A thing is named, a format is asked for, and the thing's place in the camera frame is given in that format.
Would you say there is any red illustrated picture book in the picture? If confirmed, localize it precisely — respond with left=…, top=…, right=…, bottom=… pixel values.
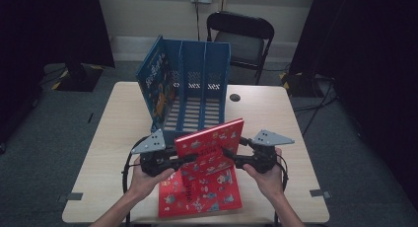
left=157, top=166, right=244, bottom=219
left=174, top=117, right=245, bottom=182

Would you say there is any black stand base yellow tape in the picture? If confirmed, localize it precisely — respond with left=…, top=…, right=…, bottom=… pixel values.
left=279, top=70, right=318, bottom=98
left=50, top=62, right=105, bottom=93

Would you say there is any black folding chair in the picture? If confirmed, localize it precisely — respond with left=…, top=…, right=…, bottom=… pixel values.
left=206, top=10, right=275, bottom=87

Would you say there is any grey tape strip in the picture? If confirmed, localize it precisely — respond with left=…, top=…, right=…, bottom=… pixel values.
left=57, top=191, right=84, bottom=203
left=309, top=189, right=332, bottom=200

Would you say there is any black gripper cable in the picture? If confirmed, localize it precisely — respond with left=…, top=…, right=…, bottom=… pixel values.
left=121, top=135, right=152, bottom=196
left=275, top=152, right=290, bottom=191

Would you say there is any blue illustrated picture book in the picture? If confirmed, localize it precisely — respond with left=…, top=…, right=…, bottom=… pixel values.
left=135, top=35, right=178, bottom=131

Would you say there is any black wall power cable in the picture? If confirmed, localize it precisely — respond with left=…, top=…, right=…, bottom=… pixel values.
left=194, top=0, right=201, bottom=41

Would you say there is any black curtain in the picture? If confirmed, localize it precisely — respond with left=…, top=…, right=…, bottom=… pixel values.
left=0, top=0, right=116, bottom=146
left=289, top=0, right=418, bottom=208

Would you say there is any person's left hand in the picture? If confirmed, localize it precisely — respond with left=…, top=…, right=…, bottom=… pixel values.
left=127, top=157, right=177, bottom=202

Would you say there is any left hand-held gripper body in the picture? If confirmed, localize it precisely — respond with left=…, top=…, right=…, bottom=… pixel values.
left=130, top=127, right=175, bottom=179

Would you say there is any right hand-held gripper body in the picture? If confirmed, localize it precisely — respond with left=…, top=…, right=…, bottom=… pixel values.
left=244, top=129, right=296, bottom=175

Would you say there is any person's right hand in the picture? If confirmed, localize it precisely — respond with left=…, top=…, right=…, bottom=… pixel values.
left=243, top=147, right=286, bottom=201

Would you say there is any blue plastic file rack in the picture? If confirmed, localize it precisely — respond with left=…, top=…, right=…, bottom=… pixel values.
left=149, top=35, right=232, bottom=146

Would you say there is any black floor cable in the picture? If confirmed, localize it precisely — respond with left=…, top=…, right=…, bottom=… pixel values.
left=292, top=85, right=339, bottom=139

